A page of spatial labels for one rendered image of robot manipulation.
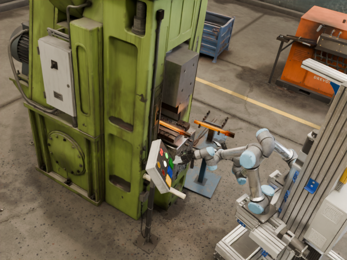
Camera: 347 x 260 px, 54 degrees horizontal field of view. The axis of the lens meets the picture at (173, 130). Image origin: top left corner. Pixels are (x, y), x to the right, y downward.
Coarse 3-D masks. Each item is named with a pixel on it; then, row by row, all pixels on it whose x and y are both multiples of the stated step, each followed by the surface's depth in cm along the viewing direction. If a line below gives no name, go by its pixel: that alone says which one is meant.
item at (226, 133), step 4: (196, 120) 354; (204, 124) 349; (208, 124) 350; (212, 128) 347; (216, 128) 346; (220, 132) 345; (224, 132) 343; (228, 132) 342; (228, 136) 343; (232, 136) 342
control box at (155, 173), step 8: (152, 144) 279; (160, 144) 276; (152, 152) 270; (152, 160) 262; (160, 160) 267; (168, 160) 284; (152, 168) 255; (160, 168) 263; (152, 176) 260; (160, 176) 260; (160, 184) 265; (160, 192) 270
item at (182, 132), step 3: (162, 123) 330; (165, 123) 330; (168, 126) 327; (171, 126) 327; (174, 129) 326; (177, 129) 325; (180, 129) 325; (180, 132) 322; (183, 132) 322; (186, 132) 322; (186, 135) 322; (189, 135) 319
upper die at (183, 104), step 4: (188, 96) 306; (184, 100) 301; (188, 100) 309; (164, 104) 301; (180, 104) 296; (184, 104) 304; (164, 108) 304; (168, 108) 301; (172, 108) 299; (176, 108) 296; (180, 108) 299; (176, 112) 299
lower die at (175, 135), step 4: (160, 120) 335; (164, 120) 337; (160, 124) 330; (172, 124) 333; (160, 128) 326; (164, 128) 327; (168, 128) 327; (180, 128) 329; (184, 128) 330; (160, 132) 323; (168, 132) 323; (172, 132) 324; (176, 132) 324; (160, 136) 324; (164, 136) 321; (168, 136) 320; (172, 136) 320; (176, 136) 319; (180, 136) 328; (168, 140) 321; (172, 140) 318; (176, 140) 323
